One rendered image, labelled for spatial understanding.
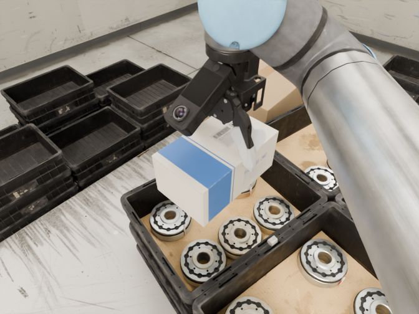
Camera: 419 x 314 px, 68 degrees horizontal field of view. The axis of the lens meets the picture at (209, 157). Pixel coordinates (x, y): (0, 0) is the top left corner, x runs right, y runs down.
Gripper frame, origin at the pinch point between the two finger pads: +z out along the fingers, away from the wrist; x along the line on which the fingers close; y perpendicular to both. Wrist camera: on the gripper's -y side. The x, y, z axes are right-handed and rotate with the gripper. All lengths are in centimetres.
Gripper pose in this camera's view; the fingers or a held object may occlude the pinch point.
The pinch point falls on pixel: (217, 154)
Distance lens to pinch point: 55.9
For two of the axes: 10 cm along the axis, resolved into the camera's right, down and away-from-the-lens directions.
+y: 6.8, -5.1, 5.2
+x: -7.3, -4.8, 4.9
